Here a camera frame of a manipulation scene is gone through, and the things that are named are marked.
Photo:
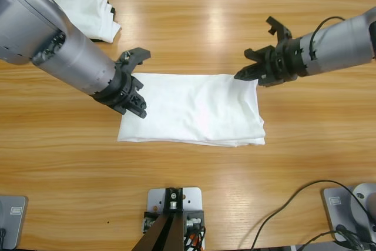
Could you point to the white t-shirt with black print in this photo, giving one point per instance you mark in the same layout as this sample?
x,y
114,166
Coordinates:
x,y
191,110

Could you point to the black post clamp with bolt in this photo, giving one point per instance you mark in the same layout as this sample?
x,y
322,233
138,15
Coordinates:
x,y
169,195

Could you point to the folded white t-shirt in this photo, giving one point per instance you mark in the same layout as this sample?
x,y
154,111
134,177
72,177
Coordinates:
x,y
85,10

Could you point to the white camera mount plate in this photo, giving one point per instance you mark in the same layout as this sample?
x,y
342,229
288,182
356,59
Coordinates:
x,y
195,199

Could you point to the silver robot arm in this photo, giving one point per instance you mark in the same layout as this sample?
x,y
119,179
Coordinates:
x,y
44,27
340,45

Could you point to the black post bracket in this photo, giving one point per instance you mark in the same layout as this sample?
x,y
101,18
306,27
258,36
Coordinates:
x,y
199,214
148,218

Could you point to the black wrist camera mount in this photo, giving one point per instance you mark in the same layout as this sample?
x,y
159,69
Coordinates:
x,y
138,54
279,29

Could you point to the dark camera post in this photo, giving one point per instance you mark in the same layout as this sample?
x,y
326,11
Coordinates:
x,y
160,236

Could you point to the black base plug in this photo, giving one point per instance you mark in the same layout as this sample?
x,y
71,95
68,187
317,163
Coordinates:
x,y
342,229

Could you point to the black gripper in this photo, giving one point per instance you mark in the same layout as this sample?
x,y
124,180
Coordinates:
x,y
120,92
285,63

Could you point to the folded black garment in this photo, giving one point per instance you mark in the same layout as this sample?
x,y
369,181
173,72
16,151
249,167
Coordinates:
x,y
97,40

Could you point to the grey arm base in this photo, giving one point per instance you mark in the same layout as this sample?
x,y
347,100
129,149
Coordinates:
x,y
337,212
14,221

